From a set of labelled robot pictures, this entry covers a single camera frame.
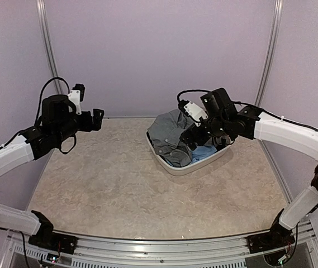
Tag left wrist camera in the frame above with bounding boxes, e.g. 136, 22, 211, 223
68, 84, 86, 115

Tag front aluminium rail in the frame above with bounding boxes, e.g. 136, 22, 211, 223
6, 220, 316, 268

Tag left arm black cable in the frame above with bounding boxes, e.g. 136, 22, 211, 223
34, 77, 77, 154

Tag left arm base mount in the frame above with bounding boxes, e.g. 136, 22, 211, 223
29, 232, 78, 255

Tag right aluminium frame post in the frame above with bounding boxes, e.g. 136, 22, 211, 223
254, 0, 284, 106

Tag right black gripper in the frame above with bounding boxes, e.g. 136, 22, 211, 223
181, 114, 230, 149

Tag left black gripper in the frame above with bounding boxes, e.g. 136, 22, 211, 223
55, 108, 104, 143

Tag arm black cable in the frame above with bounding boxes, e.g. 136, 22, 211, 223
176, 88, 318, 135
34, 77, 77, 154

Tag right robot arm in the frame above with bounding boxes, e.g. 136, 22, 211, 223
177, 88, 318, 248

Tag white plastic bin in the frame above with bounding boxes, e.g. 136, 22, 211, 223
146, 130, 229, 176

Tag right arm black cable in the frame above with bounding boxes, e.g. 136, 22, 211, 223
176, 88, 318, 135

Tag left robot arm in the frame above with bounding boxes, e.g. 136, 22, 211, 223
0, 93, 105, 248

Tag left aluminium frame post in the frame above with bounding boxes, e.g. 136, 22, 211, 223
35, 0, 64, 94

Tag grey long sleeve shirt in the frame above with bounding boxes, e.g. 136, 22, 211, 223
148, 109, 193, 159

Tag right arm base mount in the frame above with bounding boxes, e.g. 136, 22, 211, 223
247, 232, 295, 254

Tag aluminium frame post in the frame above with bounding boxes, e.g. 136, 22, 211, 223
254, 0, 284, 106
35, 0, 64, 94

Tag light blue shirt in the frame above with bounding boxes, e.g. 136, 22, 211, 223
163, 146, 217, 168

